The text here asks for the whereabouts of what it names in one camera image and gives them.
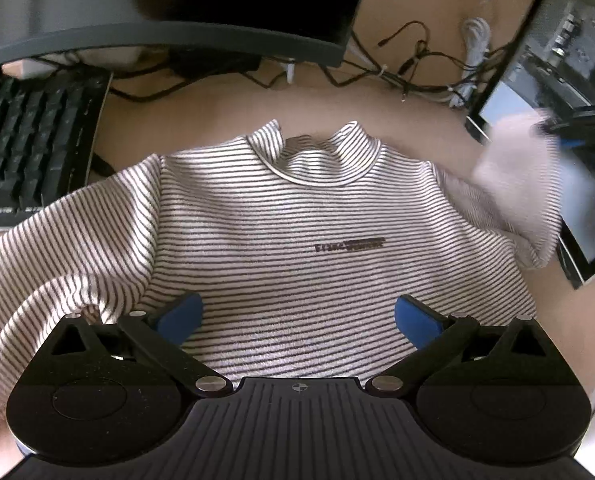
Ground white striped long-sleeve shirt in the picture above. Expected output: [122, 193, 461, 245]
[0, 115, 561, 422]

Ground white-framed monitor showing image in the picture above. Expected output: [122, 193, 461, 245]
[465, 0, 595, 287]

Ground black mechanical keyboard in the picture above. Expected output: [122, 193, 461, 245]
[0, 68, 111, 232]

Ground large black curved monitor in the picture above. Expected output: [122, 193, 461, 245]
[0, 0, 361, 66]

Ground white plug and cable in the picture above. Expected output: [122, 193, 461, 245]
[447, 0, 496, 111]

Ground tangled black cables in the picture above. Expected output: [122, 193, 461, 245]
[109, 20, 517, 106]

